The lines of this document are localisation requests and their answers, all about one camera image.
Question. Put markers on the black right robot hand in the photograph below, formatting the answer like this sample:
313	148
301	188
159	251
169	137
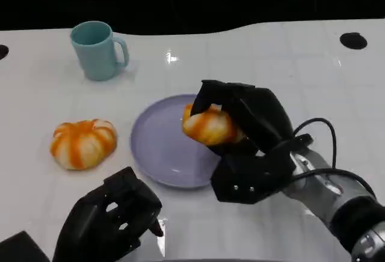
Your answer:
261	117

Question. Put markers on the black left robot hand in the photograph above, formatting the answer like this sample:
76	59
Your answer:
99	226

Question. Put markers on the orange white toy bread roll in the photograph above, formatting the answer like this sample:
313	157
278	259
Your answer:
82	146
210	126

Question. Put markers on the lilac plate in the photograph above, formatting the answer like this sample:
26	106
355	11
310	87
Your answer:
159	148

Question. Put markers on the pale green mug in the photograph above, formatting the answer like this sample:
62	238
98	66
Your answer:
94	56

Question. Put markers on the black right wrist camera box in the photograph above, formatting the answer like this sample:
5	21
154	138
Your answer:
243	178

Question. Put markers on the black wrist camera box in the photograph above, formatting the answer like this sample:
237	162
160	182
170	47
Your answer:
243	178
21	248

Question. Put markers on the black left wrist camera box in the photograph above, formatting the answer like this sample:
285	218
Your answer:
21	248

